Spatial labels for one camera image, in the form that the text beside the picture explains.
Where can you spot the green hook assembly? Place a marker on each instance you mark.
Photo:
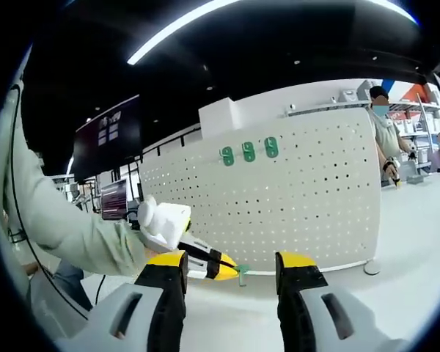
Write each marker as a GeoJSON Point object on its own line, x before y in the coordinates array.
{"type": "Point", "coordinates": [242, 273]}
{"type": "Point", "coordinates": [227, 156]}
{"type": "Point", "coordinates": [249, 152]}
{"type": "Point", "coordinates": [271, 147]}

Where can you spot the round white stand foot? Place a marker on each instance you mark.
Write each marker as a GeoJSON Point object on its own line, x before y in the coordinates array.
{"type": "Point", "coordinates": [372, 268]}

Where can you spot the long ceiling light strip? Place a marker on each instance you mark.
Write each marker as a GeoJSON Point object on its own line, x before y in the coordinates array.
{"type": "Point", "coordinates": [205, 27]}

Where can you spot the grey tabletop object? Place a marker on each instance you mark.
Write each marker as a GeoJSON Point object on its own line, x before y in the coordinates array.
{"type": "Point", "coordinates": [415, 179]}

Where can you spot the white square pillar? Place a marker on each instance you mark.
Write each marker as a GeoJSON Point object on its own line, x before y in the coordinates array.
{"type": "Point", "coordinates": [218, 116]}

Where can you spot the dark wall display screen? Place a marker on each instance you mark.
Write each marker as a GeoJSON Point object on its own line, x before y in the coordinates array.
{"type": "Point", "coordinates": [106, 135]}

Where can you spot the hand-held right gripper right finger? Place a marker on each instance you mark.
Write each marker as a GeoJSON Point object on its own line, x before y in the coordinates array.
{"type": "Point", "coordinates": [326, 315]}

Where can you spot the person's jeans leg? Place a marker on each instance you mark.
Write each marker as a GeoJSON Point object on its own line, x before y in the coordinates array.
{"type": "Point", "coordinates": [73, 286]}

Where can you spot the small white security camera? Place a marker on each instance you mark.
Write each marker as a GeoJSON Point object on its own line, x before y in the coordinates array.
{"type": "Point", "coordinates": [292, 106]}

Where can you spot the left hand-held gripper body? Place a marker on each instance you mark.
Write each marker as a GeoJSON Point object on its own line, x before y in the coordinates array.
{"type": "Point", "coordinates": [165, 223]}

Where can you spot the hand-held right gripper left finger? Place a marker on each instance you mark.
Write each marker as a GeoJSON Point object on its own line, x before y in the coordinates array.
{"type": "Point", "coordinates": [132, 315]}

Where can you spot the white storage shelf rack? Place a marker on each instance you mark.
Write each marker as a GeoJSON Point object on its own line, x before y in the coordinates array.
{"type": "Point", "coordinates": [421, 117]}

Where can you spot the white perforated mounting plate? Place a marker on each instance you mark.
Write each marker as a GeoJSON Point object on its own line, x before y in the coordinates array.
{"type": "Point", "coordinates": [271, 209]}

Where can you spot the dark computer monitor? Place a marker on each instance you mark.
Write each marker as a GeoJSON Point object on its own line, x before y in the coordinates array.
{"type": "Point", "coordinates": [114, 199]}

